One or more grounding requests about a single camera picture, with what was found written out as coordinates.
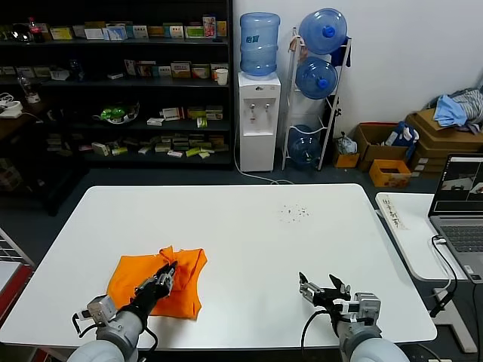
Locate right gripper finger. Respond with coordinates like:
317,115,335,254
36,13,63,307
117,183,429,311
299,271,322,299
328,273,352,295

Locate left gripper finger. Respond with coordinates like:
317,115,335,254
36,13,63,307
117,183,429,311
155,263,175,282
165,263,179,290

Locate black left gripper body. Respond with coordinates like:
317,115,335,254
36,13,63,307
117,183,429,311
131,276,171,308

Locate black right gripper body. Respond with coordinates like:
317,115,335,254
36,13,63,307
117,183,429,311
309,289,354,322

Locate orange t-shirt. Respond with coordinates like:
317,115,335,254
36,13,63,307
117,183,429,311
106,244,208,321

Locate white side desk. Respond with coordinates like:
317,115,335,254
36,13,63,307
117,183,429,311
375,192,483,354

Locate orange cardboard box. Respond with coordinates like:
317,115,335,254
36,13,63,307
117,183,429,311
369,159,413,189

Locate small brown cardboard box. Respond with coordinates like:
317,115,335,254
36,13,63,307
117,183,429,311
332,146,361,169

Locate grey laptop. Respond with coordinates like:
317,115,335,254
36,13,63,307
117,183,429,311
429,152,483,284

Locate red panel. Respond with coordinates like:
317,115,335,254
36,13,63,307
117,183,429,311
0,265,35,321

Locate open brown cardboard box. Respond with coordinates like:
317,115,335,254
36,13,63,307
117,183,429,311
355,122,411,173

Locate crumpled plastic bag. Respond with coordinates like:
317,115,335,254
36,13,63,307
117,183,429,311
337,131,359,155

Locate white water dispenser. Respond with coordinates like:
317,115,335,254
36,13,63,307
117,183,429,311
237,71,283,173

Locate low stacked cardboard boxes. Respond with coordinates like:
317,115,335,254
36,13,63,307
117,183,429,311
410,149,457,179

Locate blue white bag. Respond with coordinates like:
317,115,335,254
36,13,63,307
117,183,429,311
385,121,420,150

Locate black stand pole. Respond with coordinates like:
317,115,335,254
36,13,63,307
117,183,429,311
325,97,343,152

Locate bowl with green fruit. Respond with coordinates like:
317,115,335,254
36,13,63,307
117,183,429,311
93,101,141,125

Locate large flat cardboard box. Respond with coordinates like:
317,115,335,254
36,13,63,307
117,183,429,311
406,108,483,152

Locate light blue garment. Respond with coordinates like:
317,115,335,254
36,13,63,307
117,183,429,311
433,94,468,127

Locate clear bottle white base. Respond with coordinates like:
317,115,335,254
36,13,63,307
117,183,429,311
17,73,42,105

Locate white power strip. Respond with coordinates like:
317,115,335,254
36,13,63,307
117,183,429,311
0,92,24,120

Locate grey striped garment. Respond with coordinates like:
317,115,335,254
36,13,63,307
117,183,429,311
451,87,483,135

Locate dark blue hanging cloth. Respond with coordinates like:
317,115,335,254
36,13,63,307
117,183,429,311
331,36,353,69

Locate black shelving unit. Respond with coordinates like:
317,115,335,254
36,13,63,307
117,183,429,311
0,0,235,171

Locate blue white carton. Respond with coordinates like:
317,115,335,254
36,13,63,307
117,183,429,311
105,24,128,41

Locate upright labelled blue water jug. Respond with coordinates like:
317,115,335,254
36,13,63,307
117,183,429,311
239,12,282,79

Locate tall pink box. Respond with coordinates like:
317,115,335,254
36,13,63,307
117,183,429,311
202,15,218,39

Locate cola bottle red label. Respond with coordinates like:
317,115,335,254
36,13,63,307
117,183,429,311
27,17,44,43

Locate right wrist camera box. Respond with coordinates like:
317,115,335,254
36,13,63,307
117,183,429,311
352,290,383,322

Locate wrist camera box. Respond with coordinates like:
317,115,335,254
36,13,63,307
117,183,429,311
352,290,383,322
86,295,116,322

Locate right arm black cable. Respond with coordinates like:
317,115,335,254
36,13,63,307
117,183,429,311
300,310,337,362

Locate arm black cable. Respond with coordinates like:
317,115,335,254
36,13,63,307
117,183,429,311
71,311,158,352
300,310,337,362

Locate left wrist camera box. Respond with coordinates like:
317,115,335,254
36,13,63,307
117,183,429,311
86,295,116,322

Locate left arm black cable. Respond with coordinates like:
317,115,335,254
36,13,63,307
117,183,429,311
71,311,158,352

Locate white laptop cable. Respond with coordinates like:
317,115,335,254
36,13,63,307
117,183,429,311
432,235,454,292

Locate black cable with clip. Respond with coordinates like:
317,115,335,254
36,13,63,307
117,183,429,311
429,241,459,318

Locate white dispenser power cord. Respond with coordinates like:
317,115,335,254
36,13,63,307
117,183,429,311
234,127,296,186

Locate metal wire rack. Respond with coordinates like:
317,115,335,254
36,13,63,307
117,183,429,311
0,227,37,265

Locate white wire jug rack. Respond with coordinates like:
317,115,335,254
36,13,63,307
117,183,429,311
281,26,352,173

